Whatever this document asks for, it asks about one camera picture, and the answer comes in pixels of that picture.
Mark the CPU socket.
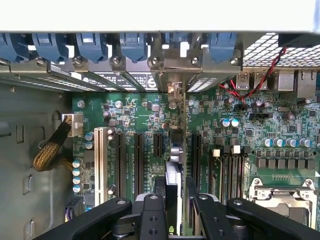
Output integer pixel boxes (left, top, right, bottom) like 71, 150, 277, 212
248, 176, 317, 232

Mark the green Dell motherboard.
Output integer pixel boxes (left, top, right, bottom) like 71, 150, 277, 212
72, 87, 320, 226

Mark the black and silver PC case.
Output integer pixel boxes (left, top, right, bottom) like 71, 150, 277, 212
0, 29, 320, 240

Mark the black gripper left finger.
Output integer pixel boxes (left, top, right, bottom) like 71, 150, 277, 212
32, 176, 169, 240

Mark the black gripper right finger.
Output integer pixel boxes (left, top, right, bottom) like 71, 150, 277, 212
186, 176, 320, 240

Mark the red black twisted wire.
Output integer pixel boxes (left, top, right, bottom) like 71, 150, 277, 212
218, 46, 288, 104

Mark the metal socket cover frame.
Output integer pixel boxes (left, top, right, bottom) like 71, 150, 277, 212
252, 186, 315, 230

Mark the yellow black wire bundle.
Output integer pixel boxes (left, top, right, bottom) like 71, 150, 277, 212
64, 196, 87, 223

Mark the braided black yellow power cable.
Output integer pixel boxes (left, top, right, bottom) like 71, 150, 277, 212
31, 112, 84, 173

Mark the short black expansion slot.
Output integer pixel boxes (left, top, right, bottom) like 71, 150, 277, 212
153, 132, 164, 158

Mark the white expansion slot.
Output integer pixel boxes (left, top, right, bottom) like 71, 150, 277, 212
93, 126, 105, 210

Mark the green GPU card black fan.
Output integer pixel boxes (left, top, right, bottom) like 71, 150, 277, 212
161, 46, 204, 237

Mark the long black expansion slot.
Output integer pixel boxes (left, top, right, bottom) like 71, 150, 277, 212
191, 133, 203, 192
114, 131, 126, 199
133, 132, 145, 196

